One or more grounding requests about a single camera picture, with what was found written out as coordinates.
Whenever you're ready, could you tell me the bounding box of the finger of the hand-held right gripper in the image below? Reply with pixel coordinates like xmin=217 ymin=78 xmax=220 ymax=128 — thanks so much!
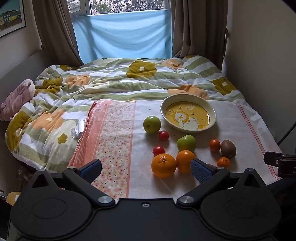
xmin=264 ymin=152 xmax=284 ymax=166

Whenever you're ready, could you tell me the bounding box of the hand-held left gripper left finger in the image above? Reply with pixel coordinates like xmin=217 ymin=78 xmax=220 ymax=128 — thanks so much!
xmin=30 ymin=159 xmax=116 ymax=208

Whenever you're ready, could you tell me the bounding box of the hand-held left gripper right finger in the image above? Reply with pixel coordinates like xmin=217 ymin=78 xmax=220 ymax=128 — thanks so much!
xmin=177 ymin=158 xmax=269 ymax=208

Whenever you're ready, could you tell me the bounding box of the large orange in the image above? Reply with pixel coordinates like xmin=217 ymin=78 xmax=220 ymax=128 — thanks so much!
xmin=151 ymin=153 xmax=177 ymax=179
xmin=176 ymin=150 xmax=196 ymax=174

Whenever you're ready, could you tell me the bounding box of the small mandarin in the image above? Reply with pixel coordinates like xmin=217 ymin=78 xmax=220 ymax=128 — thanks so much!
xmin=217 ymin=157 xmax=231 ymax=169
xmin=209 ymin=139 xmax=221 ymax=152

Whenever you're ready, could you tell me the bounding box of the green apple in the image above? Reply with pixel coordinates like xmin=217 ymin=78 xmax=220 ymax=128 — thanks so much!
xmin=143 ymin=115 xmax=162 ymax=133
xmin=177 ymin=135 xmax=197 ymax=153

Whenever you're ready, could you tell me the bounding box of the brown kiwi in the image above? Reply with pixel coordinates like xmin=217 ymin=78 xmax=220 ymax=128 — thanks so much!
xmin=220 ymin=140 xmax=237 ymax=159

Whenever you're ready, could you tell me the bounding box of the cream bowl with yellow bear print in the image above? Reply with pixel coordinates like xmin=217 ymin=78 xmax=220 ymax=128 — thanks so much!
xmin=160 ymin=94 xmax=216 ymax=133

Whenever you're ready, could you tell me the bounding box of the white crumpled paper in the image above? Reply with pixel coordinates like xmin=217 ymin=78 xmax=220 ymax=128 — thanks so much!
xmin=70 ymin=119 xmax=86 ymax=139

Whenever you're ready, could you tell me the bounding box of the white and pink floral tablecloth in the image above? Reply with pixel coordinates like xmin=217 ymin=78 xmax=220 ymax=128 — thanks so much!
xmin=67 ymin=99 xmax=284 ymax=200

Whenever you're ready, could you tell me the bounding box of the yellow object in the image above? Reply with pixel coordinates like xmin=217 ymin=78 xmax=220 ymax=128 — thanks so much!
xmin=6 ymin=191 xmax=23 ymax=206

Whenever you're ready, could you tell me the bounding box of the green striped flower quilt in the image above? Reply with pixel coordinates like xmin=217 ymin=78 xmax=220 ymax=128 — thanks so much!
xmin=5 ymin=55 xmax=245 ymax=173

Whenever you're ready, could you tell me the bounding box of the grey padded headboard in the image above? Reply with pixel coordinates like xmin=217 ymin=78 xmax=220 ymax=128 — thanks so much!
xmin=0 ymin=49 xmax=48 ymax=102

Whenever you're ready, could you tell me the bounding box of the light blue cloth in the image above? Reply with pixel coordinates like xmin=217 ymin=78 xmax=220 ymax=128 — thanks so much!
xmin=73 ymin=9 xmax=173 ymax=64

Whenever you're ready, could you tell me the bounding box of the dark cable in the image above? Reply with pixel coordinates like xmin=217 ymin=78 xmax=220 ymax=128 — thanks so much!
xmin=277 ymin=121 xmax=296 ymax=144

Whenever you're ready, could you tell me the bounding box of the framed wall poster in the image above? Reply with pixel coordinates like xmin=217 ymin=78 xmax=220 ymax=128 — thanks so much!
xmin=0 ymin=0 xmax=27 ymax=39

